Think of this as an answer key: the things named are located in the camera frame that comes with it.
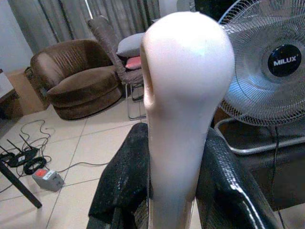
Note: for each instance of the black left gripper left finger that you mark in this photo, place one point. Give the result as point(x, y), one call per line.
point(121, 181)

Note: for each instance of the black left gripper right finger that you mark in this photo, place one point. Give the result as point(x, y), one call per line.
point(226, 190)

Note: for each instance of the grey box with red button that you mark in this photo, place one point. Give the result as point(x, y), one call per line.
point(47, 179)

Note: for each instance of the brown round sofa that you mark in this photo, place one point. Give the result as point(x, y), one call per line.
point(78, 83)

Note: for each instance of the grey standing fan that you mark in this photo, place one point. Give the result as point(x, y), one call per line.
point(267, 83)

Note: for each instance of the pink pillow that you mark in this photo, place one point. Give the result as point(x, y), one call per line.
point(134, 63)

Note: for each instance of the brown cardboard box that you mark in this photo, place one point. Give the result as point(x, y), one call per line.
point(26, 95)

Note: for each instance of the covered chair with metal legs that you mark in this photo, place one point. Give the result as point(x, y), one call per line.
point(112, 47)

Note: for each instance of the grey pillow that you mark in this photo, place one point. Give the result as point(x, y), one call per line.
point(131, 45)

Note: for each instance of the grey curtain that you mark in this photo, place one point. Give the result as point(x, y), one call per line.
point(71, 19)

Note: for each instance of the thin white pole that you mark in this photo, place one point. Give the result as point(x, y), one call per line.
point(88, 8)

